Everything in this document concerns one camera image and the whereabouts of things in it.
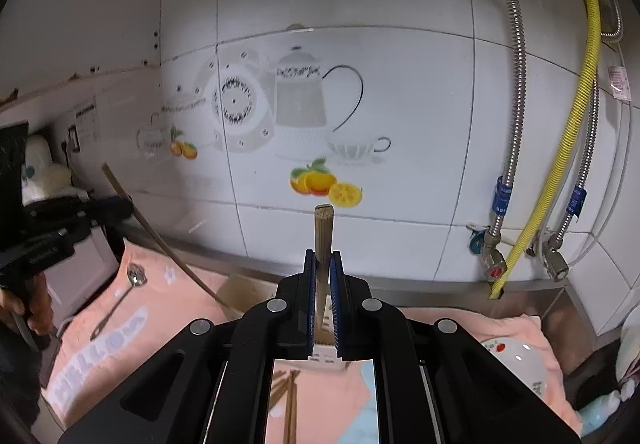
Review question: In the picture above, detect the brown wooden chopstick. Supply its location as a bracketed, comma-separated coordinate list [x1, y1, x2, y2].
[282, 381, 298, 444]
[270, 370, 301, 417]
[314, 204, 335, 347]
[101, 163, 233, 310]

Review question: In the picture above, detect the metal valve with red handle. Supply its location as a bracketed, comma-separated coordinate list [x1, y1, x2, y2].
[467, 221, 508, 282]

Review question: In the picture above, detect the light blue soft object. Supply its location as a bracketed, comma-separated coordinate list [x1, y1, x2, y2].
[581, 388, 627, 436]

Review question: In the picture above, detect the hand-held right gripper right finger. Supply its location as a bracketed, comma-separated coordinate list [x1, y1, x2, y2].
[327, 249, 583, 444]

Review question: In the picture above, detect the yellow corrugated gas hose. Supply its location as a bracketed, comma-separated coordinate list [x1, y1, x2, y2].
[490, 0, 601, 300]

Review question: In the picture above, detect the white ceramic dish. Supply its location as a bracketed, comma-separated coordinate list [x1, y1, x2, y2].
[616, 308, 640, 381]

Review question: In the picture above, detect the person's left forearm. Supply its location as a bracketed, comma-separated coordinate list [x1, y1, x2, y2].
[0, 319, 43, 430]

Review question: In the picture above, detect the white box appliance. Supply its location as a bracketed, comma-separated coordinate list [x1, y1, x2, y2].
[47, 224, 121, 321]

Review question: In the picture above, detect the cream white rounded object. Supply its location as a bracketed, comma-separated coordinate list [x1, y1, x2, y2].
[22, 134, 74, 203]

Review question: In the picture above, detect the pink printed towel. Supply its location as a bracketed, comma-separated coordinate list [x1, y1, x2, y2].
[42, 239, 583, 444]

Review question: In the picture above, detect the cream plastic utensil holder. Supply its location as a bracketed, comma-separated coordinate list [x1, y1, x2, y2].
[222, 271, 351, 375]

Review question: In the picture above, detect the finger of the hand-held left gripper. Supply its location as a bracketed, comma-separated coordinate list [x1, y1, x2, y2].
[27, 197, 135, 226]
[32, 215, 127, 251]

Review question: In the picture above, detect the braided metal hose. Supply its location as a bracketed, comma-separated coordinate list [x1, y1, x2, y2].
[552, 74, 601, 245]
[462, 0, 528, 245]

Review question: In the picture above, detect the white plate with red print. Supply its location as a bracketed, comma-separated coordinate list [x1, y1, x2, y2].
[482, 336, 549, 401]

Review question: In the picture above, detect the white wall label sticker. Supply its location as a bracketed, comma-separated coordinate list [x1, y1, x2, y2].
[74, 97, 101, 145]

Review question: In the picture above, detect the pink paper tag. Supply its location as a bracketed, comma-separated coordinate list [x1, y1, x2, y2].
[607, 65, 632, 101]

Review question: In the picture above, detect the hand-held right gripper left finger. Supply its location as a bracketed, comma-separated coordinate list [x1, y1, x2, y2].
[57, 249, 318, 444]

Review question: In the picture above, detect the white plastic tube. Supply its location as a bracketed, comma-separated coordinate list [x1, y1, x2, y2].
[565, 39, 633, 272]

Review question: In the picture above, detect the metal spoon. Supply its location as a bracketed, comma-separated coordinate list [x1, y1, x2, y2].
[90, 263, 148, 342]

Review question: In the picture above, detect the person's left hand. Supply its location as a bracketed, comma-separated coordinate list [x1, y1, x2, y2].
[0, 271, 53, 337]

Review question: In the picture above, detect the metal angle valve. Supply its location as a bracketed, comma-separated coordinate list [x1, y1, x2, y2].
[530, 234, 571, 281]

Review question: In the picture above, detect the grey corrugated pipe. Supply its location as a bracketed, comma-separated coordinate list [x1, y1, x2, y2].
[599, 0, 625, 41]

